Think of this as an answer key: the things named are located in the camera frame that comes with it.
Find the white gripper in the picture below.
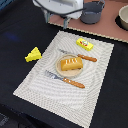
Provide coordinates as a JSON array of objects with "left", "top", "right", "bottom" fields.
[{"left": 32, "top": 0, "right": 83, "bottom": 29}]

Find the yellow butter box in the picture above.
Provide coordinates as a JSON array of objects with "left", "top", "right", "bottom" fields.
[{"left": 76, "top": 38, "right": 93, "bottom": 51}]

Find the yellow cheese wedge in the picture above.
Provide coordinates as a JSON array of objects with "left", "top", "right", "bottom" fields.
[{"left": 25, "top": 47, "right": 42, "bottom": 62}]

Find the orange bread loaf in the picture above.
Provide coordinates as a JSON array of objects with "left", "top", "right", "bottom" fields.
[{"left": 61, "top": 57, "right": 83, "bottom": 71}]

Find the large grey pot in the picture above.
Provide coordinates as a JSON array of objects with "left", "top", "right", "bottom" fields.
[{"left": 80, "top": 0, "right": 105, "bottom": 24}]

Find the brown wooden tray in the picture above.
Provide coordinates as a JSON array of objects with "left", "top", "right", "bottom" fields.
[{"left": 47, "top": 0, "right": 128, "bottom": 43}]

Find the round beige plate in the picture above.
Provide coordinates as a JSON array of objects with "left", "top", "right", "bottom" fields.
[{"left": 55, "top": 54, "right": 83, "bottom": 78}]

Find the beige bowl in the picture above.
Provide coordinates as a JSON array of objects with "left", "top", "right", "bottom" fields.
[{"left": 119, "top": 5, "right": 128, "bottom": 30}]

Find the woven beige placemat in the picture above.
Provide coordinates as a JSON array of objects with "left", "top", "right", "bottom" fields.
[{"left": 13, "top": 31, "right": 114, "bottom": 128}]

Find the knife with wooden handle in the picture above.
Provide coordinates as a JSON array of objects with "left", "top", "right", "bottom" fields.
[{"left": 58, "top": 49, "right": 97, "bottom": 62}]

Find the fork with wooden handle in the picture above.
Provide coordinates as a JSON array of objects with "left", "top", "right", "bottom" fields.
[{"left": 45, "top": 70, "right": 85, "bottom": 88}]

